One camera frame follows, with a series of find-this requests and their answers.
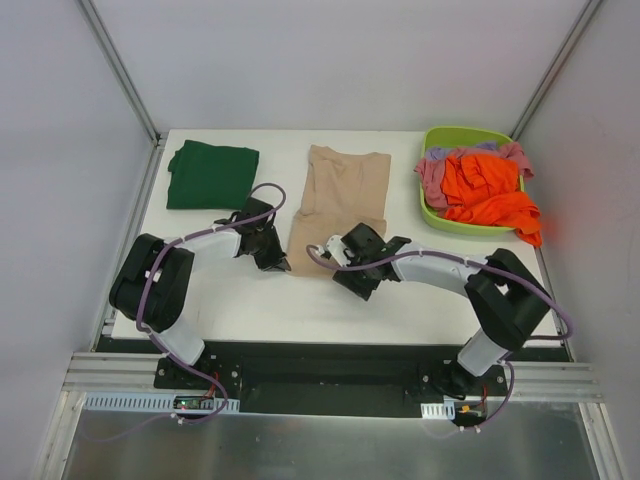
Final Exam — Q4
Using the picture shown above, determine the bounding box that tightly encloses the beige t shirt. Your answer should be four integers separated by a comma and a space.
287, 145, 391, 278

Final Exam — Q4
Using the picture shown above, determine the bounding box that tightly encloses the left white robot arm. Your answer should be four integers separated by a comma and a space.
109, 197, 290, 389

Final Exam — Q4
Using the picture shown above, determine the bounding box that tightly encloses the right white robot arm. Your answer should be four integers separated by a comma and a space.
322, 223, 550, 395

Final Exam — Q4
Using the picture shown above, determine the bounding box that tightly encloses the folded green t shirt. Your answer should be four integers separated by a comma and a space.
166, 140, 260, 210

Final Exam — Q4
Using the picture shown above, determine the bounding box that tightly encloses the pink t shirt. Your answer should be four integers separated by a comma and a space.
414, 142, 534, 211

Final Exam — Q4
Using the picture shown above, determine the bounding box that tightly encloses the orange t shirt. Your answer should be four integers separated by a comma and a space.
441, 154, 542, 247

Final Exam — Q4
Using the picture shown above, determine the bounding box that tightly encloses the lilac t shirt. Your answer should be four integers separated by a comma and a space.
423, 141, 499, 161

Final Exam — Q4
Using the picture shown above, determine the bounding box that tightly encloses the green plastic basket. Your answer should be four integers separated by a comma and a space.
419, 126, 513, 237

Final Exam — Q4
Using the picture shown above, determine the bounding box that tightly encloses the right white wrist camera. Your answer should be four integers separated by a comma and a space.
320, 235, 353, 266

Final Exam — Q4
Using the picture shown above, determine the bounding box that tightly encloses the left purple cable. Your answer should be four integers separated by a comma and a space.
79, 182, 287, 444

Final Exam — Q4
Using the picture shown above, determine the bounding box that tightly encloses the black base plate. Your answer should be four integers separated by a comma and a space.
94, 337, 571, 419

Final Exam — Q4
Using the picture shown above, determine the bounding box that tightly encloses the right white cable duct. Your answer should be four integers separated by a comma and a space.
420, 402, 456, 421

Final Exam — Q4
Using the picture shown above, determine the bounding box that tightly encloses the white cable duct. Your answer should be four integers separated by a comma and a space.
420, 402, 456, 421
84, 392, 240, 416

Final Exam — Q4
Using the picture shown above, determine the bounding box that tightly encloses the left white cable duct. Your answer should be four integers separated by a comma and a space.
84, 392, 240, 416

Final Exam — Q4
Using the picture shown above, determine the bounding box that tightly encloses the left aluminium frame post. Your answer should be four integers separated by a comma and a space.
75, 0, 161, 145

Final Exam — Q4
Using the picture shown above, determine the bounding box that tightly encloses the aluminium frame post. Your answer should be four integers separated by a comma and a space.
510, 0, 606, 141
75, 0, 161, 145

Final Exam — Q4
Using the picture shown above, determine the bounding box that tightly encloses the front aluminium rail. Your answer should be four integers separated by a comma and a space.
62, 352, 604, 403

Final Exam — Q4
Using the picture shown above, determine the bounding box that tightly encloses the right aluminium frame post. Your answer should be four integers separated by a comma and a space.
510, 0, 606, 141

